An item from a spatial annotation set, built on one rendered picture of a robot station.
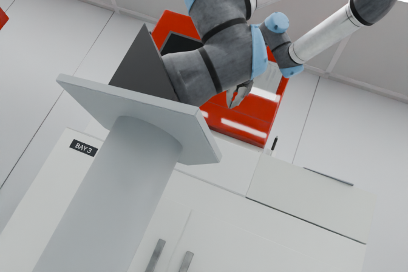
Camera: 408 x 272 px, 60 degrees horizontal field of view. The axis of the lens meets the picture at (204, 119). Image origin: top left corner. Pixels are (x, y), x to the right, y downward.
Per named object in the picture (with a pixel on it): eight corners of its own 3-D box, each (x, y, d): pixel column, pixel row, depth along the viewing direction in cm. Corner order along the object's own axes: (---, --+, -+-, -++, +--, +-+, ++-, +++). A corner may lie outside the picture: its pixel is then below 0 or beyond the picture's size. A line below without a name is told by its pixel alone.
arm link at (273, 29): (299, 36, 119) (281, 50, 129) (284, 7, 120) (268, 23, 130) (281, 42, 116) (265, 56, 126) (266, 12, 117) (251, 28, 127)
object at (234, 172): (91, 142, 121) (111, 108, 126) (243, 203, 111) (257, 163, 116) (82, 132, 113) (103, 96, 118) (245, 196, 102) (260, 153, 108)
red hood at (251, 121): (143, 142, 253) (177, 75, 275) (251, 183, 238) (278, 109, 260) (116, 91, 184) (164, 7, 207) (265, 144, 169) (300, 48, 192)
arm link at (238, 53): (223, 87, 77) (279, 62, 77) (198, 33, 78) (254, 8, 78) (221, 96, 89) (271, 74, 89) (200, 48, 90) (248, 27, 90)
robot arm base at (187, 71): (170, 83, 73) (214, 64, 73) (155, 45, 83) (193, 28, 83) (192, 127, 84) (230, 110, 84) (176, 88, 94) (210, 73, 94)
